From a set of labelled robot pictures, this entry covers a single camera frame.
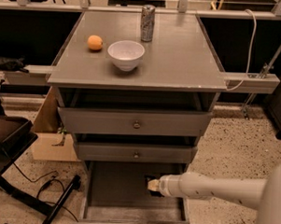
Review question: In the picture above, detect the grey middle drawer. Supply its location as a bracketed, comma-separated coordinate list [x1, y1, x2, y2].
[74, 142, 198, 163]

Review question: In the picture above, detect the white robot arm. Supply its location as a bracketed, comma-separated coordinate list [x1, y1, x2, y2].
[148, 164, 281, 224]

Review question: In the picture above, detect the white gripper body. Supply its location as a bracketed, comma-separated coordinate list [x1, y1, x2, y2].
[159, 175, 182, 198]

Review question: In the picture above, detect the cardboard box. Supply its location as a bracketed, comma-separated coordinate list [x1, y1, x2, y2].
[32, 89, 77, 162]

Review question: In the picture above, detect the grey top drawer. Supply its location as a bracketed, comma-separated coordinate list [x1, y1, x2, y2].
[58, 107, 212, 137]

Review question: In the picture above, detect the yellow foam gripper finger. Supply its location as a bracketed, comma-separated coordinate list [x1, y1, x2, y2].
[148, 179, 160, 192]

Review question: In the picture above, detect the grey drawer cabinet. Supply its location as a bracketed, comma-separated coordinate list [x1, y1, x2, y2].
[39, 7, 231, 224]

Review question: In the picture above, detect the white ceramic bowl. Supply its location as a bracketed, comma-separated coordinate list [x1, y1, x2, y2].
[107, 40, 145, 71]

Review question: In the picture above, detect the grey open bottom drawer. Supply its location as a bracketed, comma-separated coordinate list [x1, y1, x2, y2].
[73, 161, 190, 224]

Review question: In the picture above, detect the black rxbar chocolate packet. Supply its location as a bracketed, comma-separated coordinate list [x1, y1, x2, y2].
[145, 175, 162, 197]

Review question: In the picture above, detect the orange fruit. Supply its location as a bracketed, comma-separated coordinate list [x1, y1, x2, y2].
[88, 35, 103, 51]

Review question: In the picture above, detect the black floor cable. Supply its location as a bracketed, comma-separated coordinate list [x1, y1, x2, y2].
[9, 162, 82, 223]

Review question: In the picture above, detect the white cable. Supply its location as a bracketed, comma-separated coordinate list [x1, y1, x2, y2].
[225, 7, 258, 92]

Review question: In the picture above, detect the silver drink can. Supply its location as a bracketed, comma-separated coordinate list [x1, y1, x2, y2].
[140, 5, 155, 42]

